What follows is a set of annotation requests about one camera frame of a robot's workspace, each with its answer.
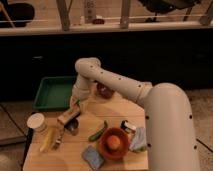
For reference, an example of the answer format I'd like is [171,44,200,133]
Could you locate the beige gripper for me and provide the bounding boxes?
[56,107,80,131]

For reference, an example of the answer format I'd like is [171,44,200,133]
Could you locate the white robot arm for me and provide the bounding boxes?
[70,57,200,171]

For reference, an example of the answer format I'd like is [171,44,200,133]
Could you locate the white lidded cup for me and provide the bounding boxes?
[27,113,47,132]

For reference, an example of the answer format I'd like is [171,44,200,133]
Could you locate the silver metal fork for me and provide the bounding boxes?
[52,128,65,150]

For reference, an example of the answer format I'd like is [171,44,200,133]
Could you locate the yellow banana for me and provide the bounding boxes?
[39,127,55,152]

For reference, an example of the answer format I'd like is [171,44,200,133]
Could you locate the green cucumber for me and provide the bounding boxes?
[88,121,108,142]

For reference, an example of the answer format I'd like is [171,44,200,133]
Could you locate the green plastic tray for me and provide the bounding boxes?
[34,76,76,111]

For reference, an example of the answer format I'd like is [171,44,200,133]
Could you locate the blue sponge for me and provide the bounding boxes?
[82,146,104,171]

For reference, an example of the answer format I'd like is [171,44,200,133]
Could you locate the dark red bowl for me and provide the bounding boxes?
[96,83,114,99]

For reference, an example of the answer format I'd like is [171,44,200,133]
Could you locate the orange fruit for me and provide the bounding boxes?
[107,135,121,150]

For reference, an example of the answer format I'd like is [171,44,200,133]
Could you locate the orange bowl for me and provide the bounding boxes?
[98,127,130,160]

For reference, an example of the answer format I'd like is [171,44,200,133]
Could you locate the black and white can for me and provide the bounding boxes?
[120,120,136,133]

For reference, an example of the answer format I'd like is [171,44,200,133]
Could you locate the light blue crumpled cloth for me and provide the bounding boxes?
[129,127,147,153]

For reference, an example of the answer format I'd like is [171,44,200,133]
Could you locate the white bottle on shelf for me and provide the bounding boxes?
[84,0,96,23]

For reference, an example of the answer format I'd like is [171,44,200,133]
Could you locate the dark chair at left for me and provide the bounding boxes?
[0,0,35,28]

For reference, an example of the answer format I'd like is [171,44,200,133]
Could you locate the black office chair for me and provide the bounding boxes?
[138,0,201,23]

